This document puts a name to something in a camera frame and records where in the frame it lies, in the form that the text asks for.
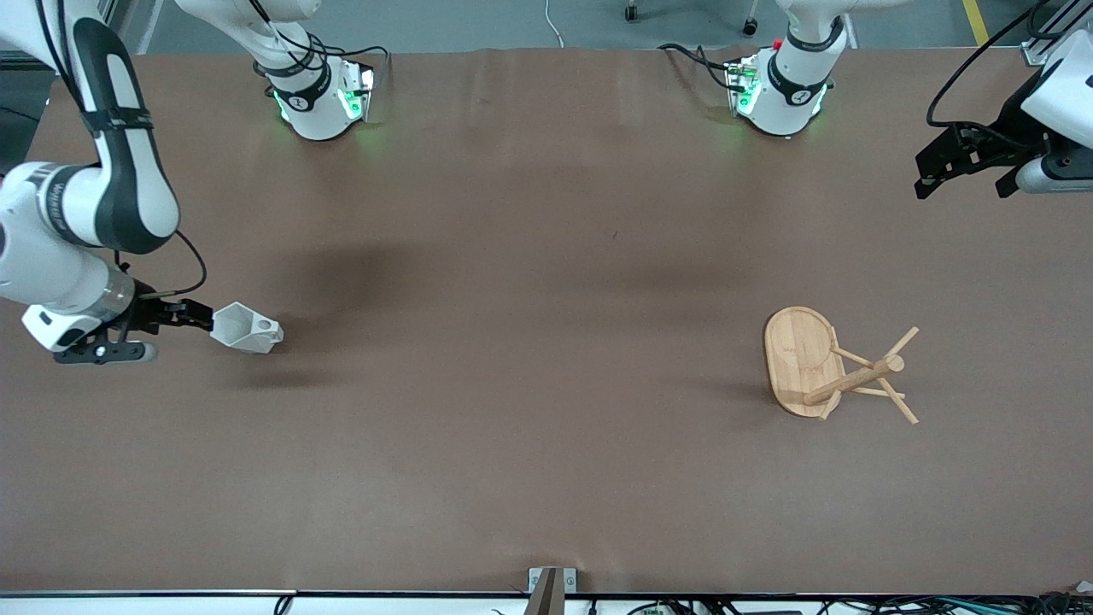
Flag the black base cable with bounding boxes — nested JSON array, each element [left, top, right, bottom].
[[248, 0, 390, 97], [658, 43, 742, 91]]

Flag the tangled cable bundle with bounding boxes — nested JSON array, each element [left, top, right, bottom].
[[623, 591, 1093, 615]]

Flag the white faceted cup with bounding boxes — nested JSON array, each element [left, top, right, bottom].
[[210, 302, 284, 354]]

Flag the brown table cover sheet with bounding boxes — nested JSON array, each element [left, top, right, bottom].
[[0, 47, 1093, 596]]

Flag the yellow floor tape strip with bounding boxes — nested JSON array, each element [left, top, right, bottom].
[[962, 0, 992, 46]]

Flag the black right base cable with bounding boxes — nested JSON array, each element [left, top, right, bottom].
[[248, 0, 390, 97]]

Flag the aluminium frame profile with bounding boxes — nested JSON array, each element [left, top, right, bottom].
[[1020, 0, 1093, 67]]

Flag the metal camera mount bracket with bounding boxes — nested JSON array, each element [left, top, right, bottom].
[[527, 566, 578, 615]]

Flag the wooden cup rack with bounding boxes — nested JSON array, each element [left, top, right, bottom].
[[763, 306, 921, 425]]

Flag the black left base cable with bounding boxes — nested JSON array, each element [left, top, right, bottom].
[[658, 43, 742, 91]]

